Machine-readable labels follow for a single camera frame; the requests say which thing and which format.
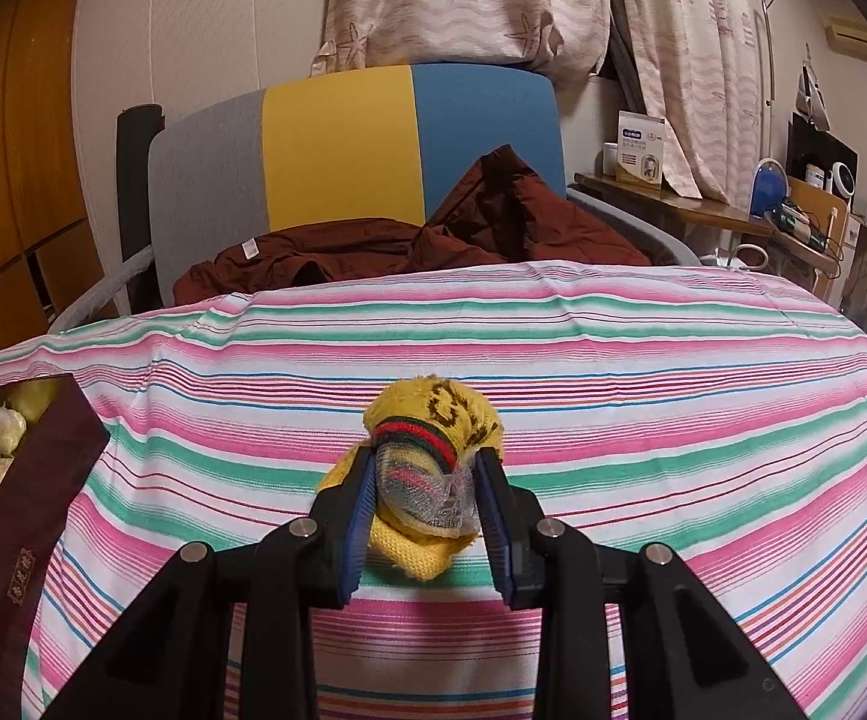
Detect striped pink green tablecloth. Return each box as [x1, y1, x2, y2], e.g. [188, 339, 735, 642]
[0, 260, 867, 718]

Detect wooden wardrobe panels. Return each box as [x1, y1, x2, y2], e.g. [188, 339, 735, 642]
[0, 0, 103, 349]

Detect gold metal tin box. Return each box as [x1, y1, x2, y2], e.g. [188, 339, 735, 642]
[0, 376, 65, 422]

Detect wall air conditioner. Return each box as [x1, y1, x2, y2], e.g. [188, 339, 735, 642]
[826, 16, 867, 62]

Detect black rolled mat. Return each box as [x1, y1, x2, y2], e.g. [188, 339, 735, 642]
[114, 102, 167, 314]

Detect pink patterned curtain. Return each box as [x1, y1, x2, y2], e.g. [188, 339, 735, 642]
[311, 0, 760, 210]

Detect wooden side desk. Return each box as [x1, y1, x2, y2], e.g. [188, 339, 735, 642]
[572, 172, 840, 280]

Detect maroon red garment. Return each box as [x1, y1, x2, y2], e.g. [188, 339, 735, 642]
[173, 145, 651, 305]

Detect grey yellow blue chair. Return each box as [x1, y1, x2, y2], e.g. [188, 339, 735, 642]
[51, 64, 698, 332]

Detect white blue product box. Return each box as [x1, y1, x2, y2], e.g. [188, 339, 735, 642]
[616, 110, 666, 187]

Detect yellow striped sock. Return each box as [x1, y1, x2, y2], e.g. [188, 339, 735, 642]
[317, 376, 505, 582]

